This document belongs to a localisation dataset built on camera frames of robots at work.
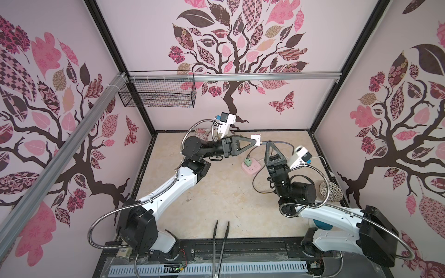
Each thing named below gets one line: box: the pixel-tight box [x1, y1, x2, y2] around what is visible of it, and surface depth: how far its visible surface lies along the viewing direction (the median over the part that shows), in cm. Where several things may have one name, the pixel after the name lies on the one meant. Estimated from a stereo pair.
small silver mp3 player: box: [250, 134, 261, 146], surface depth 54 cm
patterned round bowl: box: [318, 181, 344, 203], surface depth 90 cm
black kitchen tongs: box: [212, 220, 231, 278], surface depth 72 cm
